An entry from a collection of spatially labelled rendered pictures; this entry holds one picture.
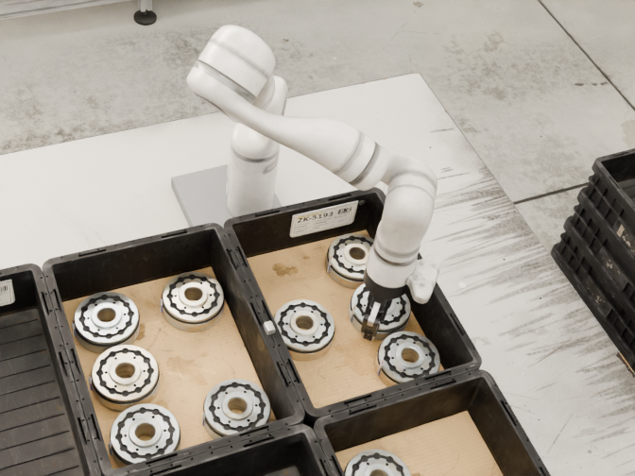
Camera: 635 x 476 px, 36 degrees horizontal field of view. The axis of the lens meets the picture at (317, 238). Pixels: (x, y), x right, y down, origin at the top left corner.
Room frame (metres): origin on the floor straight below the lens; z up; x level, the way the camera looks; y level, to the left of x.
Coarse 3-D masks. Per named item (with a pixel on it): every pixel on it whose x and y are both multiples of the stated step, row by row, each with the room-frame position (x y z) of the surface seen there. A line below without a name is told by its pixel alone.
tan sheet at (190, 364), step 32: (128, 288) 0.96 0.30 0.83; (160, 288) 0.98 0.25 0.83; (160, 320) 0.91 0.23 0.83; (224, 320) 0.94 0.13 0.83; (160, 352) 0.85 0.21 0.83; (192, 352) 0.86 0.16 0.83; (224, 352) 0.87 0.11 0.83; (160, 384) 0.79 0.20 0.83; (192, 384) 0.80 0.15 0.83; (96, 416) 0.72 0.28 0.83; (192, 416) 0.75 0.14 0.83
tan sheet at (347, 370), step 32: (256, 256) 1.09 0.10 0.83; (288, 256) 1.10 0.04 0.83; (320, 256) 1.11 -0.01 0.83; (288, 288) 1.03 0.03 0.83; (320, 288) 1.04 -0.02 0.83; (416, 320) 1.01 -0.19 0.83; (352, 352) 0.92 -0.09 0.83; (320, 384) 0.85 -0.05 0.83; (352, 384) 0.86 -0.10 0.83; (384, 384) 0.87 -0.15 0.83
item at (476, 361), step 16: (352, 192) 1.19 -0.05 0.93; (368, 192) 1.20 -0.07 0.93; (288, 208) 1.12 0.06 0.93; (304, 208) 1.13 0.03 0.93; (224, 224) 1.06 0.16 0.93; (240, 224) 1.07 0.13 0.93; (240, 256) 1.00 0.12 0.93; (256, 288) 0.94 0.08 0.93; (448, 304) 0.98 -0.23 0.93; (272, 320) 0.88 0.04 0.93; (272, 336) 0.85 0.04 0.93; (464, 336) 0.92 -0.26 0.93; (288, 352) 0.83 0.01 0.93; (288, 368) 0.80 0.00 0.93; (448, 368) 0.86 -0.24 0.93; (464, 368) 0.86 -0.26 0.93; (400, 384) 0.81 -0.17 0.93; (416, 384) 0.83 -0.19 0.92; (304, 400) 0.75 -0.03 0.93; (352, 400) 0.77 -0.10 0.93; (368, 400) 0.77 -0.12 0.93; (304, 416) 0.74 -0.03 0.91; (320, 416) 0.73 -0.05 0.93
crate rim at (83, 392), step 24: (144, 240) 0.99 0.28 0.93; (168, 240) 1.01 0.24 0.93; (48, 264) 0.91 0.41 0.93; (48, 288) 0.86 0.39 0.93; (240, 288) 0.93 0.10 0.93; (72, 336) 0.79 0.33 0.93; (264, 336) 0.85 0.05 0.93; (72, 360) 0.75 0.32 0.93; (288, 384) 0.77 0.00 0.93; (96, 432) 0.65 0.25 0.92; (240, 432) 0.68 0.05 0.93; (264, 432) 0.69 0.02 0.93; (96, 456) 0.61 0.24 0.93; (168, 456) 0.63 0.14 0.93
